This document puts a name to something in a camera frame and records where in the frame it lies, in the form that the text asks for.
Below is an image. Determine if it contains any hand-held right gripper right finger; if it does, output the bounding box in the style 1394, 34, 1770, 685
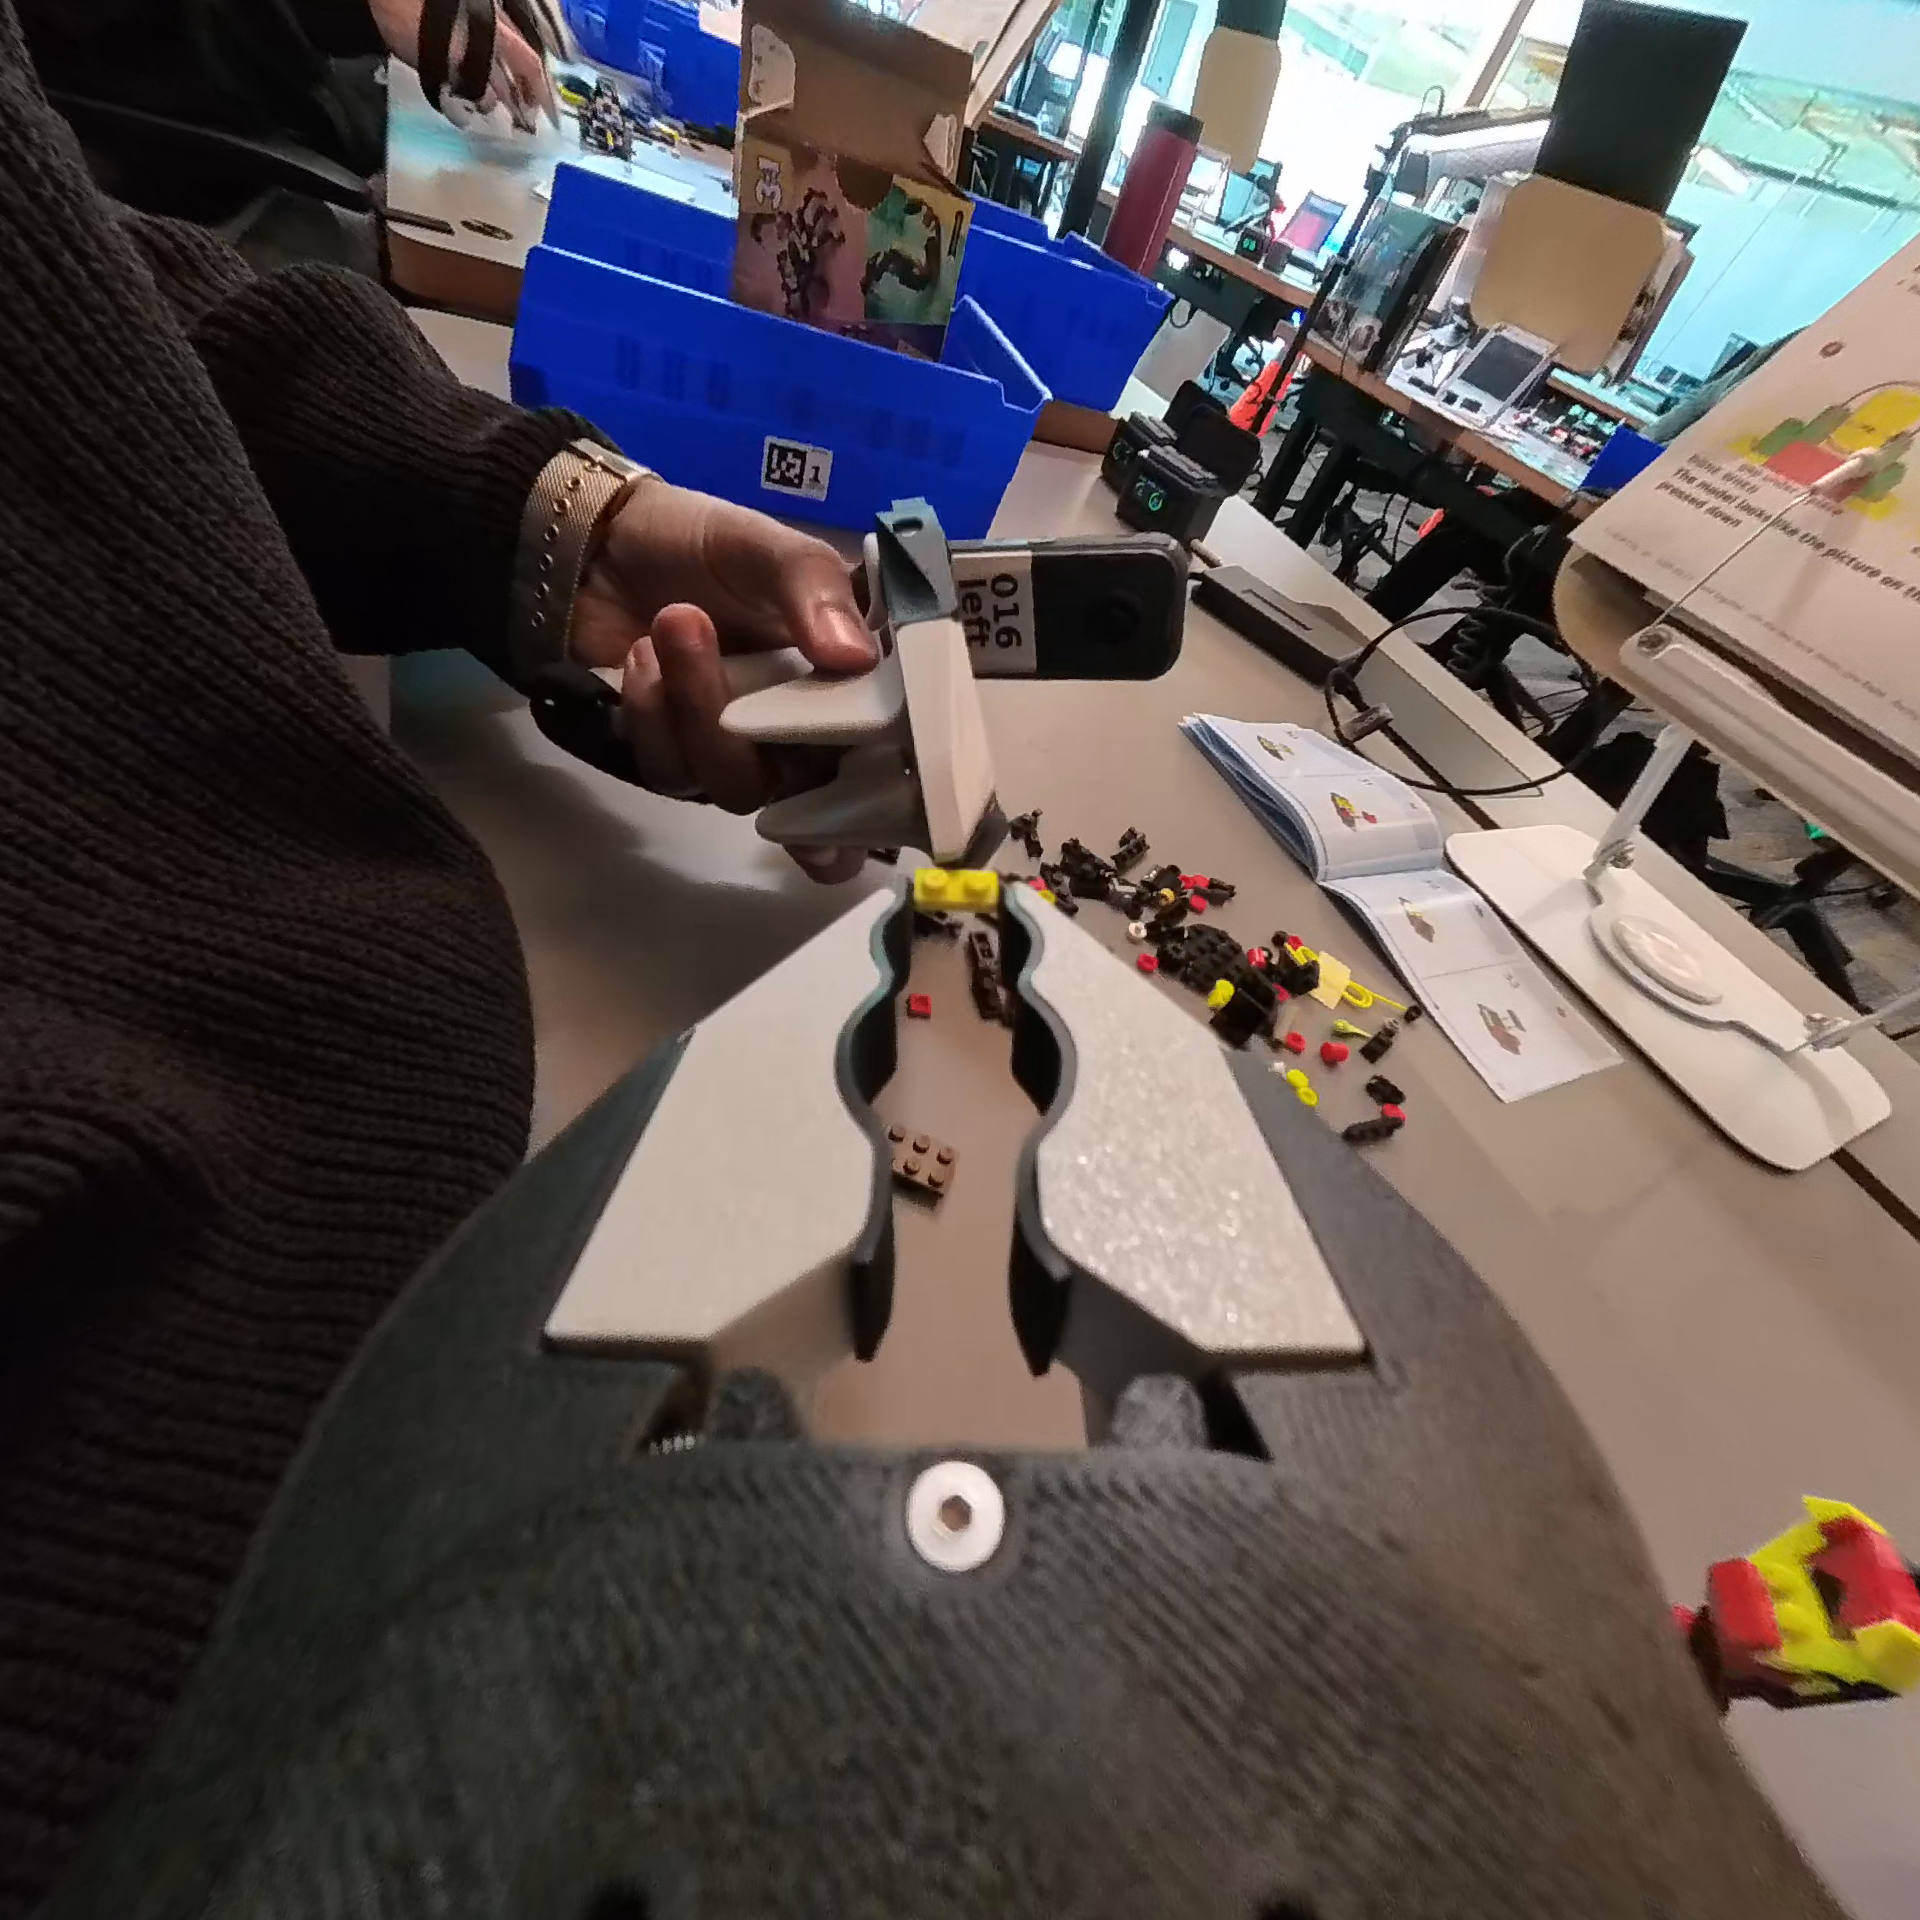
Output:
998, 882, 1370, 1448

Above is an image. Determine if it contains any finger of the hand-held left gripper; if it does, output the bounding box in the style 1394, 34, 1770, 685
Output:
897, 613, 1011, 869

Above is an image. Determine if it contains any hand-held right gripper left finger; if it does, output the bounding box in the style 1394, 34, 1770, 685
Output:
544, 884, 921, 1423

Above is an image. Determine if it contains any pile of lego pieces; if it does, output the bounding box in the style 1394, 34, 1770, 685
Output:
900, 810, 1420, 1149

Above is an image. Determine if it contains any person's left forearm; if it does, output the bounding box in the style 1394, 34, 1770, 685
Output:
187, 263, 608, 700

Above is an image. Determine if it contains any black red yellow lego assembly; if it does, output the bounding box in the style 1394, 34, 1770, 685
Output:
1670, 1495, 1920, 1711

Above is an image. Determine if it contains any person's left hand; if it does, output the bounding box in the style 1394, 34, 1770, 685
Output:
573, 482, 888, 884

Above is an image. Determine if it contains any black power station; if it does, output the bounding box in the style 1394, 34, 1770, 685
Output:
1117, 423, 1265, 548
1099, 407, 1186, 495

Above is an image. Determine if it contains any dark grey flat adapter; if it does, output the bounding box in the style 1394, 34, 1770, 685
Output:
1189, 562, 1360, 683

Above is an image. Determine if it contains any open instruction booklet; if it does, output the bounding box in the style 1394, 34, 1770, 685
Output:
1177, 711, 1625, 1104

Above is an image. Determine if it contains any maroon water bottle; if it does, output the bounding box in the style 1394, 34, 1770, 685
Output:
1101, 103, 1205, 278

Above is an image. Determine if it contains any printed cardboard box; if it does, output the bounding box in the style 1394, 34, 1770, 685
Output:
732, 0, 1059, 362

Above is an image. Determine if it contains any background wooden desk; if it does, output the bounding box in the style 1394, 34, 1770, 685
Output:
1296, 335, 1667, 504

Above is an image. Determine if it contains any black pillar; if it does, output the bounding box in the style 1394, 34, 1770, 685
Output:
1057, 0, 1164, 243

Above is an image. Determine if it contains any small tan black panel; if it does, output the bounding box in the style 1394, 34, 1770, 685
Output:
1189, 0, 1288, 173

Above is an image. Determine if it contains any white book stand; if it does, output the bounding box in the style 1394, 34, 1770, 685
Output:
1445, 382, 1920, 1175

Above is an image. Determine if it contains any large tan black panel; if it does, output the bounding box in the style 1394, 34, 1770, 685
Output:
1477, 0, 1749, 378

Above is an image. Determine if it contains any printed instruction sheet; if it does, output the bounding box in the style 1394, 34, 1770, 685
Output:
1569, 246, 1920, 758

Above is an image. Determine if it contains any neighbouring white table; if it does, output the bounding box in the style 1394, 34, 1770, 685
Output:
381, 59, 746, 325

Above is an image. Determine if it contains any black cable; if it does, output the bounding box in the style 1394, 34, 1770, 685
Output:
1323, 604, 1594, 798

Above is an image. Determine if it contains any beige strap wrist watch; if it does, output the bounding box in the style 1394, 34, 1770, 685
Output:
508, 438, 665, 789

